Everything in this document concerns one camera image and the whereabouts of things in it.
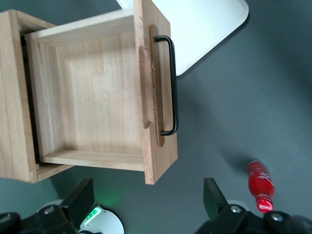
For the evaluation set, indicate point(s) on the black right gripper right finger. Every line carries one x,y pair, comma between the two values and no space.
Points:
214,197

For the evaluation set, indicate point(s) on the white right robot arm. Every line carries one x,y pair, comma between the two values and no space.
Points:
107,223

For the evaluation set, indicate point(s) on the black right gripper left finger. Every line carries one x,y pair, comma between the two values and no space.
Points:
78,200

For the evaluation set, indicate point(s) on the light wooden drawer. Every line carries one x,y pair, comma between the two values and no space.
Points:
97,92

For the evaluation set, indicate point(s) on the light wooden drawer cabinet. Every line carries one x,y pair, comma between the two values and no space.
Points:
13,97

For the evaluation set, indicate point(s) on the red soda bottle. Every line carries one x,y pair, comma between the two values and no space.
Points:
260,181

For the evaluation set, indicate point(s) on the white plastic tray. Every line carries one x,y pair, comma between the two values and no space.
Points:
207,31

